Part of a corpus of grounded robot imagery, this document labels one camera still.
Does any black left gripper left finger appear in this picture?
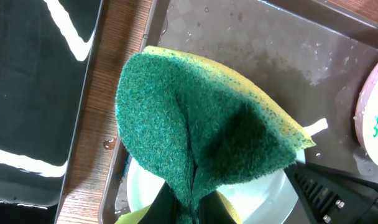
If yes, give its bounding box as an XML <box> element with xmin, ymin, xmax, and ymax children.
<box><xmin>139</xmin><ymin>182</ymin><xmax>181</xmax><ymax>224</ymax></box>

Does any green yellow sponge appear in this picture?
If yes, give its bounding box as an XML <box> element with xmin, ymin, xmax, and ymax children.
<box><xmin>115</xmin><ymin>46</ymin><xmax>315</xmax><ymax>223</ymax></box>

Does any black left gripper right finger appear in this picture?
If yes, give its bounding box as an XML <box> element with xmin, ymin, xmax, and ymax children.
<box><xmin>198</xmin><ymin>191</ymin><xmax>236</xmax><ymax>224</ymax></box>

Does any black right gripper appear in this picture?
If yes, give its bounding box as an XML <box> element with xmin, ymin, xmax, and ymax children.
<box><xmin>284</xmin><ymin>162</ymin><xmax>378</xmax><ymax>224</ymax></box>

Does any black water tray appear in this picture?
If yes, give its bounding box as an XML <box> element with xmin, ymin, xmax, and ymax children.
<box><xmin>0</xmin><ymin>0</ymin><xmax>107</xmax><ymax>223</ymax></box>

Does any white plate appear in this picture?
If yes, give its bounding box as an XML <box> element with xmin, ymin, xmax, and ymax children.
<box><xmin>127</xmin><ymin>159</ymin><xmax>298</xmax><ymax>224</ymax></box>
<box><xmin>354</xmin><ymin>63</ymin><xmax>378</xmax><ymax>166</ymax></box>

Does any grey serving tray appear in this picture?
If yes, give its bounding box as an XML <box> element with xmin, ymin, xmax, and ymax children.
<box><xmin>98</xmin><ymin>1</ymin><xmax>378</xmax><ymax>223</ymax></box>

